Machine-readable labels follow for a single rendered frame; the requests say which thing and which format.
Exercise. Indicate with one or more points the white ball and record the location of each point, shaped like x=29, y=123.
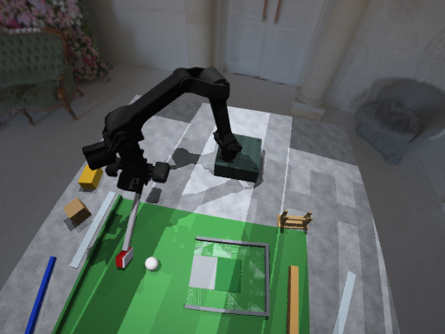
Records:
x=151, y=263

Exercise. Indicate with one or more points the yellow block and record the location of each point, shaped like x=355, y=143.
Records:
x=90, y=179

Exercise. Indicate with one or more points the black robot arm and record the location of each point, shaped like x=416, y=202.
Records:
x=123, y=125

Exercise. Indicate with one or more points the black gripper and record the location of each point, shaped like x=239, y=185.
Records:
x=157, y=173

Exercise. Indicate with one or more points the tan cube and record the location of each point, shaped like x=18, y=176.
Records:
x=77, y=211

